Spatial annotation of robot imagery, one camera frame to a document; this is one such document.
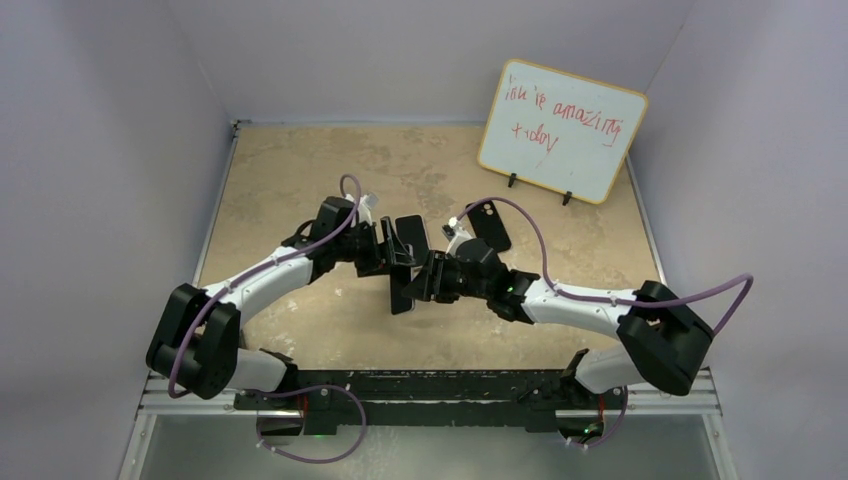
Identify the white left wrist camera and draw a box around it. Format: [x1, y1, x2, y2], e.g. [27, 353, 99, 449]
[357, 193, 379, 223]

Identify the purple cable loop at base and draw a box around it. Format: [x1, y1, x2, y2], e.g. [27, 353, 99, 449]
[255, 386, 369, 466]

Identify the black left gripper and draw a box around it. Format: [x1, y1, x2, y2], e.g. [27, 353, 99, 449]
[334, 218, 413, 278]

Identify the black smartphone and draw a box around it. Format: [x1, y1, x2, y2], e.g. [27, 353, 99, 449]
[395, 214, 429, 256]

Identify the black phone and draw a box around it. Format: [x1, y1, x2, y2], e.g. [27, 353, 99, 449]
[389, 244, 415, 315]

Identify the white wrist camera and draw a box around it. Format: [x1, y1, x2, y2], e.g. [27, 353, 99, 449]
[442, 217, 474, 256]
[357, 193, 379, 223]

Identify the black phone case with camera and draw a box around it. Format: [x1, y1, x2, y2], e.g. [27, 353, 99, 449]
[466, 201, 512, 253]

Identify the whiteboard with red writing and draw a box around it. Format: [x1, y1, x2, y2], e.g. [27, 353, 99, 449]
[477, 59, 649, 204]

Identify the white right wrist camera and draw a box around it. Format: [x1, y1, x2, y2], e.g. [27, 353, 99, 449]
[442, 217, 474, 256]

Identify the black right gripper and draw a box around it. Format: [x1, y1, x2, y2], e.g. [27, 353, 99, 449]
[403, 251, 491, 305]

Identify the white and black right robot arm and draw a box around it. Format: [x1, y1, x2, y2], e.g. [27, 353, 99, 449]
[402, 239, 715, 407]

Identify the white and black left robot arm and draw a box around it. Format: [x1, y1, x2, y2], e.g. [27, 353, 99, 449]
[145, 195, 415, 409]

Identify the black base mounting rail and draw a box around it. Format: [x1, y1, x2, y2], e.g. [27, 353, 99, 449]
[234, 361, 627, 441]

